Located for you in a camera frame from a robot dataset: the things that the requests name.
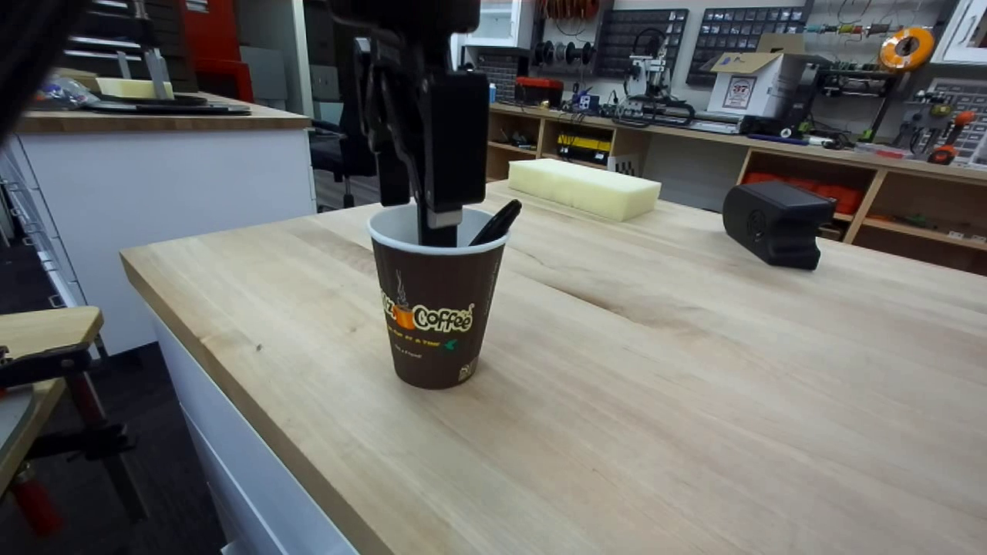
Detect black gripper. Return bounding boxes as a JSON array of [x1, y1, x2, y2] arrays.
[[327, 0, 492, 251]]

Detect brown paper cup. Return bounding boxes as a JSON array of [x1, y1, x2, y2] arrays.
[[366, 204, 511, 392]]

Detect black office chair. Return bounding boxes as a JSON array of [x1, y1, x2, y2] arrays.
[[305, 27, 382, 211]]

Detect black marker pen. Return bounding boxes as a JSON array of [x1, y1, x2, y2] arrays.
[[470, 196, 524, 251]]

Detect pale yellow foam block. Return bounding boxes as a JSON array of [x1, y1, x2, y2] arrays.
[[504, 157, 663, 226]]

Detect red tool cabinet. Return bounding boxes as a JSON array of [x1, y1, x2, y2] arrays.
[[182, 0, 256, 101]]

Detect black pegboard tool panel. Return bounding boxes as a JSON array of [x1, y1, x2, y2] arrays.
[[683, 3, 810, 87], [592, 5, 690, 82]]

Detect black flat tray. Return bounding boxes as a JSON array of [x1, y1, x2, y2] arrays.
[[82, 89, 252, 116]]

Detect white counter with wooden top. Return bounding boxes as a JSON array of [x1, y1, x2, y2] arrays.
[[0, 89, 316, 358]]

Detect cardboard box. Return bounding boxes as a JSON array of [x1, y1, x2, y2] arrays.
[[704, 47, 816, 124]]

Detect black box device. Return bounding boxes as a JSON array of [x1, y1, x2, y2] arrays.
[[717, 180, 840, 275]]

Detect red storage bin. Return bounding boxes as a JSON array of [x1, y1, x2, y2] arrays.
[[744, 167, 865, 219]]

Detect wooden stool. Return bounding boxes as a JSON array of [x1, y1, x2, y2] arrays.
[[0, 301, 108, 500]]

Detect wooden workbench with shelves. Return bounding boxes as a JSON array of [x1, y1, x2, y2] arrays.
[[484, 100, 987, 277]]

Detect orange tape roll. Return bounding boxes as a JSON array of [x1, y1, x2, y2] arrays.
[[877, 20, 937, 73]]

